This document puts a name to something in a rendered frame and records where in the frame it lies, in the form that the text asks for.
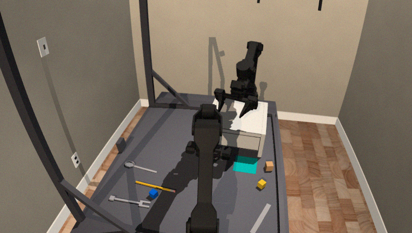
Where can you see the grey combination wrench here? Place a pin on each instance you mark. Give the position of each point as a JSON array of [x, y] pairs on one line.
[[112, 198]]

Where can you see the yellow cube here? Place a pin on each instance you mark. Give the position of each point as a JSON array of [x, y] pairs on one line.
[[261, 184]]

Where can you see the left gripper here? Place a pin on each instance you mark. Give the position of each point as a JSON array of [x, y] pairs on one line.
[[250, 103]]

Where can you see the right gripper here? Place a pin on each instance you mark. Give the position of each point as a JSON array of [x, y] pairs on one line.
[[224, 153]]

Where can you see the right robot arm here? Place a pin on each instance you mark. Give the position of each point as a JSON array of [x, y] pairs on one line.
[[207, 127]]

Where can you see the tan cardboard-coloured block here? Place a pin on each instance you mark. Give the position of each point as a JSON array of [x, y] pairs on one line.
[[269, 166]]

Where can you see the white flat strip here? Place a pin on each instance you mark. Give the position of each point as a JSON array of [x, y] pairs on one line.
[[260, 218]]

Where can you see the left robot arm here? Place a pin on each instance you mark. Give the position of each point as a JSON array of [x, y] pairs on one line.
[[246, 70]]

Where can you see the blue cube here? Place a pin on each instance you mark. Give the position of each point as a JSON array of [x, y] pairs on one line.
[[153, 193]]

